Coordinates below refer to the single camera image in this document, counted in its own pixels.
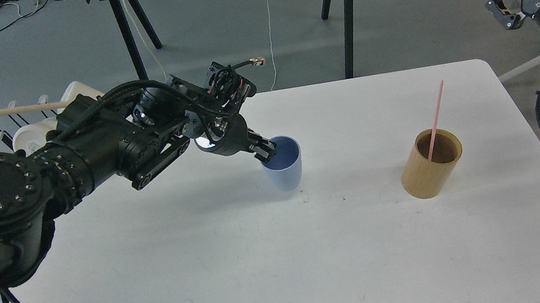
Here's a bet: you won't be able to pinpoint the white hanging cable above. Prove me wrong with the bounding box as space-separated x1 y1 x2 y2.
256 0 287 92

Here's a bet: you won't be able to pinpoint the bamboo cylinder holder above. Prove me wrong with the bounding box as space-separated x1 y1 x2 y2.
401 129 463 200

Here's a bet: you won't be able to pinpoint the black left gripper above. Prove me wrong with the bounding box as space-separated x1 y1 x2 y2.
195 115 277 164

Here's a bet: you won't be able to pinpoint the black wire cup rack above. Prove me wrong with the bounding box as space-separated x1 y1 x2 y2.
0 101 69 154

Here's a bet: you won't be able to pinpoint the pink chopstick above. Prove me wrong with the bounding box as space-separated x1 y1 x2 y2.
428 80 445 162

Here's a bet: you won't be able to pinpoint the blue plastic cup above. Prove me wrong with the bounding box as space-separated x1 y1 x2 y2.
262 135 302 192

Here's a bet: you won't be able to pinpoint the white cups on rack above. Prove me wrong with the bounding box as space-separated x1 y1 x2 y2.
0 77 112 160

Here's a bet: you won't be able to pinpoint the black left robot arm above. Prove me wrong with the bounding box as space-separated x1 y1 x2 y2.
0 61 277 303

